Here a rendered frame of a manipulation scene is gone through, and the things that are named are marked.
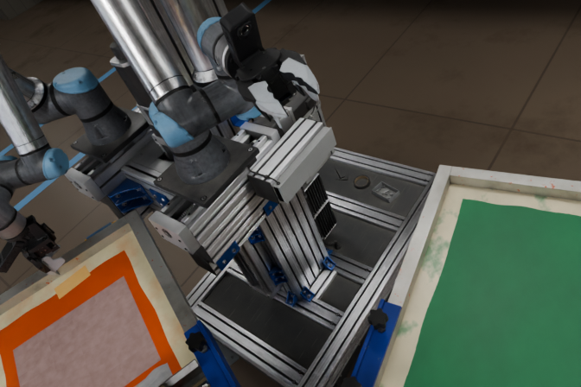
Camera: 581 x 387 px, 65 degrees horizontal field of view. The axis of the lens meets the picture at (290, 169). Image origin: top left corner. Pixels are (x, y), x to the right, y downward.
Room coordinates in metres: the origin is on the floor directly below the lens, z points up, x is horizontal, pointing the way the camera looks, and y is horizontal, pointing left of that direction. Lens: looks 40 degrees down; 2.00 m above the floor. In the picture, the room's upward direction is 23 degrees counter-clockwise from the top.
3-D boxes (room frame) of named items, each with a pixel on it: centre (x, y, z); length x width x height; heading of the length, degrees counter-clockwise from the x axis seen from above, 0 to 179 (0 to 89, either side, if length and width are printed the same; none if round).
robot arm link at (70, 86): (1.42, 0.52, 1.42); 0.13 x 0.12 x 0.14; 78
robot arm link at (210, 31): (0.80, 0.02, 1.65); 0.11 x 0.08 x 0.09; 13
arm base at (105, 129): (1.42, 0.52, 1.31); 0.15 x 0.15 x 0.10
